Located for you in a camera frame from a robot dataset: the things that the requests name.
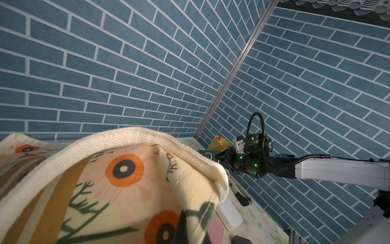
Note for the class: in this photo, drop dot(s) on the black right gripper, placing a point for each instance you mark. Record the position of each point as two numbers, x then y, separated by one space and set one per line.
251 161

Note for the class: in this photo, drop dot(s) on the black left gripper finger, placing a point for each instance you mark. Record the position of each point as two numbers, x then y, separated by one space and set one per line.
180 236

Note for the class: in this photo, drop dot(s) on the rounded pink pouch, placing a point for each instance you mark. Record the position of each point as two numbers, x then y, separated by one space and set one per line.
215 231

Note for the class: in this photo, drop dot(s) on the dark green case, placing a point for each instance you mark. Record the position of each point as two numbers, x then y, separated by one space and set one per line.
210 154

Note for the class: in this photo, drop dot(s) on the white pencil case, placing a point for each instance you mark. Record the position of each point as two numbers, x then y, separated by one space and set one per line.
229 215

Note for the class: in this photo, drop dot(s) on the black pencil case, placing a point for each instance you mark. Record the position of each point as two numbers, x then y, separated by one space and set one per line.
240 240

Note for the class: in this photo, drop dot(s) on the floral cream canvas bag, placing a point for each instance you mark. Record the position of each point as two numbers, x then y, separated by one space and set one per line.
122 186

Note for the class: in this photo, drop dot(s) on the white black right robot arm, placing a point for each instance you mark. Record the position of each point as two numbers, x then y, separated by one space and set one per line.
374 228

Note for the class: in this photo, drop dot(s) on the yellow pen cup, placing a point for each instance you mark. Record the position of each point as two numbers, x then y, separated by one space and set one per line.
219 144

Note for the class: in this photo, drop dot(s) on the black clip on table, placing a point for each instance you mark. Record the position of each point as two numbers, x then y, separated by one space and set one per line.
240 194

